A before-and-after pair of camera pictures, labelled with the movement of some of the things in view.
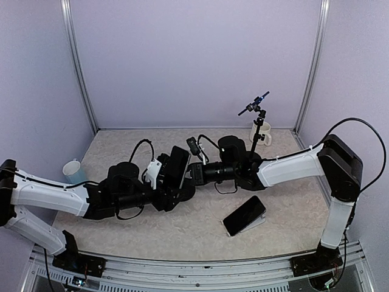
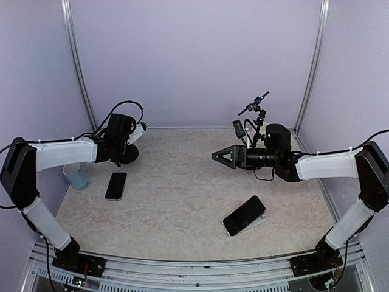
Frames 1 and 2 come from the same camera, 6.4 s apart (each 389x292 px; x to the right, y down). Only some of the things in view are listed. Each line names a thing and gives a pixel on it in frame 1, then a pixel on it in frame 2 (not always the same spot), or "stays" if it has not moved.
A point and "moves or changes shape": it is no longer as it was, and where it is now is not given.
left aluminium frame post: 75,61 stays
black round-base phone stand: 177,195 to 128,154
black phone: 176,166 moves or changes shape
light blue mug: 73,171 stays
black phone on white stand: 247,213 stays
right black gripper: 197,172 to 240,156
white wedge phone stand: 255,223 stays
